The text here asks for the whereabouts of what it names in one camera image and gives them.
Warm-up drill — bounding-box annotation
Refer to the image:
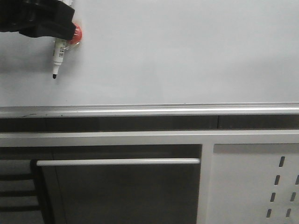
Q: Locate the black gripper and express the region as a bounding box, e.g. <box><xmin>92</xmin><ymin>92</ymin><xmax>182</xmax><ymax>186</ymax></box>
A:
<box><xmin>0</xmin><ymin>0</ymin><xmax>76</xmax><ymax>40</ymax></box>

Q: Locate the white whiteboard marker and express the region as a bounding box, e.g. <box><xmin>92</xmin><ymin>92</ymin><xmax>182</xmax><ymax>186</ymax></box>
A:
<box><xmin>51</xmin><ymin>0</ymin><xmax>75</xmax><ymax>80</ymax></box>

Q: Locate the red round magnet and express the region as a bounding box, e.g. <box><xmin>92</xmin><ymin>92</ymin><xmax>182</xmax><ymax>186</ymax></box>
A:
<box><xmin>68</xmin><ymin>23</ymin><xmax>83</xmax><ymax>45</ymax></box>

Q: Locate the dark grey panel white-edged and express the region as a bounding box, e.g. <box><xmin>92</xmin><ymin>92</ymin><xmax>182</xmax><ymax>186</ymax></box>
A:
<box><xmin>37</xmin><ymin>158</ymin><xmax>200</xmax><ymax>224</ymax></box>

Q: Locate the white perforated metal panel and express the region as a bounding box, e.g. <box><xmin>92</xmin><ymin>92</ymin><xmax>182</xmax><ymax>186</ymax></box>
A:
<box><xmin>208</xmin><ymin>144</ymin><xmax>299</xmax><ymax>224</ymax></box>

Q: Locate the white whiteboard with aluminium frame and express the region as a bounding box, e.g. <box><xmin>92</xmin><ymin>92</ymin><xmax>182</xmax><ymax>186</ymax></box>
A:
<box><xmin>0</xmin><ymin>0</ymin><xmax>299</xmax><ymax>118</ymax></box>

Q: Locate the white metal stand frame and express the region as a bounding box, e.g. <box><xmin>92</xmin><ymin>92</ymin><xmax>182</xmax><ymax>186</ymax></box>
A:
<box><xmin>0</xmin><ymin>130</ymin><xmax>299</xmax><ymax>224</ymax></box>

